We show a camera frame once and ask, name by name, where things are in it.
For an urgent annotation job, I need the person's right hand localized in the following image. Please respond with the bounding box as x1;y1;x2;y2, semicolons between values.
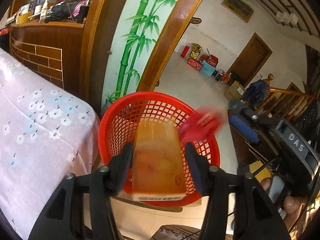
260;177;311;230

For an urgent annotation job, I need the yellow container on sideboard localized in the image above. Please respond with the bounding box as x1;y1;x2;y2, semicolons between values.
16;11;32;25

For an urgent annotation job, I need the red plastic mesh basket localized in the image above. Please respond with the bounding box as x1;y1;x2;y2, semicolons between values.
98;92;220;208

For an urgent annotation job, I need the small framed landscape picture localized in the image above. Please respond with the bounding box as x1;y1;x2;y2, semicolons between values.
222;0;254;23

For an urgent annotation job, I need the orange cardboard box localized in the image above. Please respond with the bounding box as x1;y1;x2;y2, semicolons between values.
132;120;187;202

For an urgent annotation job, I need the wooden sideboard cabinet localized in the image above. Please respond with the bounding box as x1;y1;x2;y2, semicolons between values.
9;21;85;96

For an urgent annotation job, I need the dark red foil wrapper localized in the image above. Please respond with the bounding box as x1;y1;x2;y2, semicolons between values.
178;107;226;144

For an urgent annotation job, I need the brown wooden door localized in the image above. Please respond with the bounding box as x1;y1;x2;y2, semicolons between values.
227;33;272;87

